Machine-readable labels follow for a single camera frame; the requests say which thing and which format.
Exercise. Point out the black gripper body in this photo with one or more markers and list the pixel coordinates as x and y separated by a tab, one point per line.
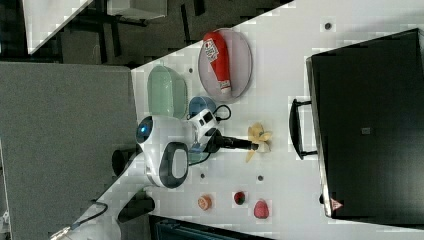
216	141

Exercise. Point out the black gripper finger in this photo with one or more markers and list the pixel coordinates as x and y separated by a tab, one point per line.
244	144

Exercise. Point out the peeled yellow toy banana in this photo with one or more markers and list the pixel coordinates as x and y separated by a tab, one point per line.
257	135

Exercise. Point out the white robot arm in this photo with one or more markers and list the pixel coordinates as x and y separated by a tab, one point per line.
165	143

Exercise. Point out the green mug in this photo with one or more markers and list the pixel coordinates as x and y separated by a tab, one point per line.
198	153

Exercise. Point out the blue cup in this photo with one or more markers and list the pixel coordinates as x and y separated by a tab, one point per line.
198	103

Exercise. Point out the red green strawberry toy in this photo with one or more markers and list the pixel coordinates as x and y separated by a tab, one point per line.
239	198

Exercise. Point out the orange slice toy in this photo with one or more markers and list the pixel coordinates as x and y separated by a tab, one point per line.
204	202

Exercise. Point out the green perforated colander basket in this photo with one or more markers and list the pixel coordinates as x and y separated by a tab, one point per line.
167	92

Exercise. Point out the pink strawberry toy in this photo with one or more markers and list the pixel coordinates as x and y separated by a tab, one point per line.
261	210

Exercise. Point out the grey round plate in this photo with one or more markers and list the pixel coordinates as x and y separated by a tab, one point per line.
239	66

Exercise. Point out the red ketchup bottle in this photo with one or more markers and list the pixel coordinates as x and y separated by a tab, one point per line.
216	52

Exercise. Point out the black cylinder cup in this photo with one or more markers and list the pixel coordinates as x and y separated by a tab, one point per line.
121	159

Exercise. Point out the black cylinder container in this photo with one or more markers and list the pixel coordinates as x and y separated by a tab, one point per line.
136	207

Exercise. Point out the black toaster oven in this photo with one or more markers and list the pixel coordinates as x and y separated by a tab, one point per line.
368	119

